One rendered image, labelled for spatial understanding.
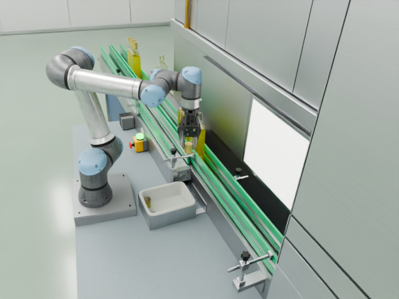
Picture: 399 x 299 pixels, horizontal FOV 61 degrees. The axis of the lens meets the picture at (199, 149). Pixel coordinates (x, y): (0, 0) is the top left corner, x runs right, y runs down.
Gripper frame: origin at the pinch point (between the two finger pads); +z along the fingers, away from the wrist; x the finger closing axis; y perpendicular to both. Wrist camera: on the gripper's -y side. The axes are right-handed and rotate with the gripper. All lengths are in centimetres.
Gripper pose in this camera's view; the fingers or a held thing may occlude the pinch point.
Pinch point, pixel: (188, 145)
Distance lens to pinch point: 148.8
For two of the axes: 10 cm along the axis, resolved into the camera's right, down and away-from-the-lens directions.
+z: -0.6, 8.3, 5.5
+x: 10.0, 0.3, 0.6
